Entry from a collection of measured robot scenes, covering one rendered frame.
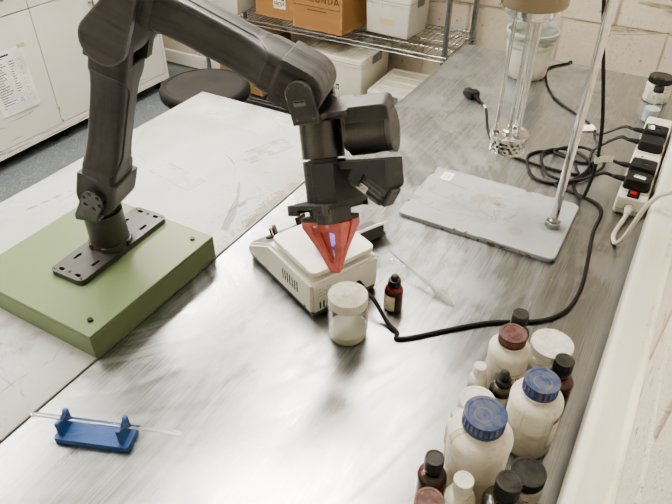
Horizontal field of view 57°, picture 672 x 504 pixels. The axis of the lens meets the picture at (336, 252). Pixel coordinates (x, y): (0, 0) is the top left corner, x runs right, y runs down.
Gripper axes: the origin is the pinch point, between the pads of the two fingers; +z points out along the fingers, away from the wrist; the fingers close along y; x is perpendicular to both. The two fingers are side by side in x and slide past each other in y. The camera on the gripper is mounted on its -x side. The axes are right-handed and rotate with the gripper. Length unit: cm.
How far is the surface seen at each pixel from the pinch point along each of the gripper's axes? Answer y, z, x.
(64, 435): -28.7, 16.3, 23.9
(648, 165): 69, -5, -28
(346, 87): 204, -41, 133
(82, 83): 136, -58, 257
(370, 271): 14.6, 4.4, 4.0
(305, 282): 4.2, 3.8, 9.0
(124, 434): -24.9, 16.4, 16.8
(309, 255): 6.6, 0.2, 9.6
